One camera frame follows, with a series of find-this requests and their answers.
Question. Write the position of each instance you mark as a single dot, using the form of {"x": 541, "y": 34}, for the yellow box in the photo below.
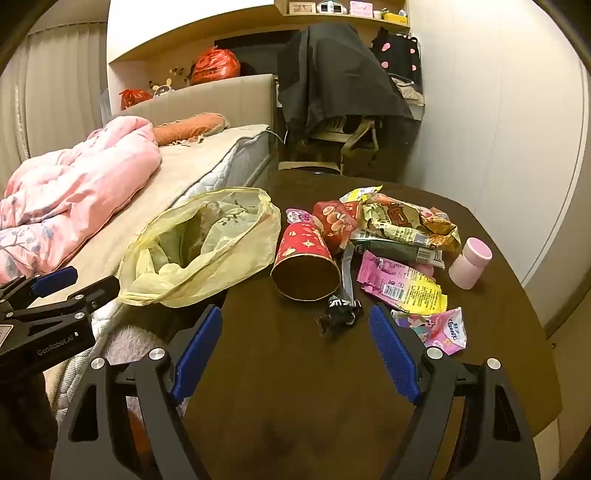
{"x": 396, "y": 17}

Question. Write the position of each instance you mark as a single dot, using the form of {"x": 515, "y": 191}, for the pink bottle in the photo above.
{"x": 466, "y": 267}

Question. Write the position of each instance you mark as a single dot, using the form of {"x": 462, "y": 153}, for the small flower ornament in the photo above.
{"x": 179, "y": 74}

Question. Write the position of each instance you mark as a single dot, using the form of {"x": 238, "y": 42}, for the large orange plastic bag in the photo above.
{"x": 214, "y": 67}

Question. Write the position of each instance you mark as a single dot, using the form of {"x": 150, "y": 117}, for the gold crinkled snack bag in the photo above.
{"x": 397, "y": 221}

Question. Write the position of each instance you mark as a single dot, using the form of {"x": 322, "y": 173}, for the red gold snack packet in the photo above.
{"x": 334, "y": 226}

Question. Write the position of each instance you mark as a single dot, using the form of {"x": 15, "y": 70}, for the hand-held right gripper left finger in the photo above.
{"x": 198, "y": 350}

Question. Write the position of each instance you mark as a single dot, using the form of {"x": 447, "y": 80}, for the green white packet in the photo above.
{"x": 397, "y": 249}

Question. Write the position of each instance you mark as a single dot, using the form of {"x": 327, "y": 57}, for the beige office chair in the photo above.
{"x": 351, "y": 134}

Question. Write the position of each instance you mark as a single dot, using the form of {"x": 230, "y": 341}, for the pink photo frame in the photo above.
{"x": 302, "y": 7}

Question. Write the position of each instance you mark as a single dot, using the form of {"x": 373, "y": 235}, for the wooden wall shelf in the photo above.
{"x": 341, "y": 21}

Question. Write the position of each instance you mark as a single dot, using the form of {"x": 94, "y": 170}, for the white gadget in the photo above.
{"x": 332, "y": 7}

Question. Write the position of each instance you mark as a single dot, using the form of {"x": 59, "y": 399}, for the pink box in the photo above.
{"x": 361, "y": 8}

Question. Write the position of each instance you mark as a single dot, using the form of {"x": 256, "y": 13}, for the pink floral quilt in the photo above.
{"x": 83, "y": 184}

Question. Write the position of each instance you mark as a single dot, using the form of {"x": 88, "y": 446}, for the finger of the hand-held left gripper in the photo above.
{"x": 55, "y": 279}
{"x": 83, "y": 300}

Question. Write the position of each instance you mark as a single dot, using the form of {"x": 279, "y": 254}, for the white bunny figurine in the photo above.
{"x": 162, "y": 88}

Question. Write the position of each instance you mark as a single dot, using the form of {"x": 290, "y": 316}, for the small pink sticker packet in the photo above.
{"x": 300, "y": 216}

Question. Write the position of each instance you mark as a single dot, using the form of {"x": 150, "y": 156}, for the grey strip wrapper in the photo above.
{"x": 346, "y": 277}

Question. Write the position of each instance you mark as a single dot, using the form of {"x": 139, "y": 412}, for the black sweater with pink dots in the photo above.
{"x": 397, "y": 55}

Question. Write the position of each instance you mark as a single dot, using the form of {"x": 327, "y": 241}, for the red paper cup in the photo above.
{"x": 300, "y": 244}

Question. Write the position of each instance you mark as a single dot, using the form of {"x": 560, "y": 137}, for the orange pillow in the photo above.
{"x": 184, "y": 127}

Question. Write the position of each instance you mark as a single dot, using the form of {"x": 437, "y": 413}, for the pale pleated curtain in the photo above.
{"x": 60, "y": 83}

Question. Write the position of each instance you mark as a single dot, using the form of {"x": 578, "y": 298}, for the small black wrapper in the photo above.
{"x": 339, "y": 314}

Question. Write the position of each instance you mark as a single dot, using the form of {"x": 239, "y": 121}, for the pink caterpillar toy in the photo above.
{"x": 425, "y": 270}

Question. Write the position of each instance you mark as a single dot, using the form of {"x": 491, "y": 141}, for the beige clothes pile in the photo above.
{"x": 408, "y": 92}

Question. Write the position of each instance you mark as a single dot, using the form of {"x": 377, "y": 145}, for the fluffy pale rug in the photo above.
{"x": 134, "y": 339}

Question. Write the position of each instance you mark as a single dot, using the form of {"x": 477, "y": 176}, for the chair with dark jacket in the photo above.
{"x": 332, "y": 78}

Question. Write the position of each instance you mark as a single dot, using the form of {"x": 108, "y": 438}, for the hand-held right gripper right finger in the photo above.
{"x": 392, "y": 350}

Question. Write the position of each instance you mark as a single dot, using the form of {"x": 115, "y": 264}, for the pink yellow wrapper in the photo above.
{"x": 397, "y": 281}

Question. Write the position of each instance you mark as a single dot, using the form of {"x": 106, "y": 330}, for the pastel cartoon packet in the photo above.
{"x": 443, "y": 330}

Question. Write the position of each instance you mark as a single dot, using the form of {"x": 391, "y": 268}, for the yellow plastic bag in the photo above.
{"x": 152, "y": 286}

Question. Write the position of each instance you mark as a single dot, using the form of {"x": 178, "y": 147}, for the small orange plastic bag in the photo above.
{"x": 135, "y": 98}

